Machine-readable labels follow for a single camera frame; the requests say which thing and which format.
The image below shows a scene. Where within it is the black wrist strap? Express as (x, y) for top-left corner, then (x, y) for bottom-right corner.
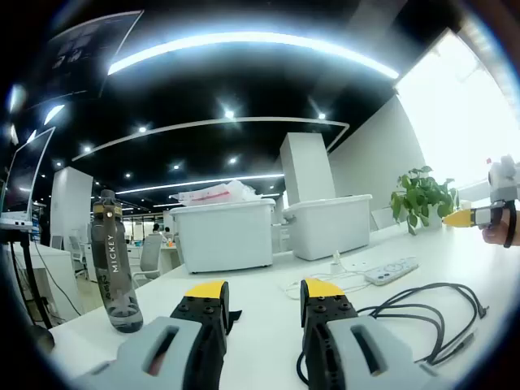
(502, 199), (520, 249)

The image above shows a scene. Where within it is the white charging cable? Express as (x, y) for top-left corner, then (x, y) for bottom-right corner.
(279, 259), (377, 301)

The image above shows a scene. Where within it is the open laptop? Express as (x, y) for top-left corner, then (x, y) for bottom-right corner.
(0, 126), (57, 232)

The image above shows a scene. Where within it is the pile of clear plastic bags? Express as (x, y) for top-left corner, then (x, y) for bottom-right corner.
(170, 180), (262, 203)

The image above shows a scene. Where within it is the black data cable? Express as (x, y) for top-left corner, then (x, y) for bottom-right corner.
(295, 282), (491, 384)

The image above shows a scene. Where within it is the black velcro strap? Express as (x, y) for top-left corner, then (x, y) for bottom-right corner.
(224, 309), (244, 337)

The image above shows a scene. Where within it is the long ceiling light strip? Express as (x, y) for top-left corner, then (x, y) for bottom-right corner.
(106, 31), (401, 80)

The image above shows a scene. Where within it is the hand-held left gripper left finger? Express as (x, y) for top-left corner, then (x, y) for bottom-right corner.
(76, 279), (232, 390)

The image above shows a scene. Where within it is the person's right hand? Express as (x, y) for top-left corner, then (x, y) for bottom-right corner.
(480, 198), (520, 247)

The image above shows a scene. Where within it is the white pillar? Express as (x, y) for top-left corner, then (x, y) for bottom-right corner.
(279, 132), (337, 209)
(50, 166), (95, 249)

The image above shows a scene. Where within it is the black stand with cables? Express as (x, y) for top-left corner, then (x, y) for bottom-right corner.
(6, 232), (56, 331)

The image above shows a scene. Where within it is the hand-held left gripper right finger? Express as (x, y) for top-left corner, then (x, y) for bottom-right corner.
(299, 278), (447, 390)

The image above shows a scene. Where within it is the dark wall screen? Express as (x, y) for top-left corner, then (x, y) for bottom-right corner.
(42, 9), (145, 99)

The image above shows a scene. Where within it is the white storage bin with bags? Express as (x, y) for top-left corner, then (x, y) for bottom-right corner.
(168, 197), (277, 275)

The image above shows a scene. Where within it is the dark grey water bottle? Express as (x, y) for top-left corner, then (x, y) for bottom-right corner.
(90, 188), (145, 335)

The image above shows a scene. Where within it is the grey office chair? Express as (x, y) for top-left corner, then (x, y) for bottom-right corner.
(132, 234), (164, 285)

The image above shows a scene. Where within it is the green potted plant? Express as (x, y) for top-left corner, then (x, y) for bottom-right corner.
(390, 165), (461, 236)

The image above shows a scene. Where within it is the empty white storage bin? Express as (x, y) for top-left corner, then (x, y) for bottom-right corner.
(282, 193), (374, 262)

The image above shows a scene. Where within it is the white power strip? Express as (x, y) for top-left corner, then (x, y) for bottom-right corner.
(363, 256), (420, 285)

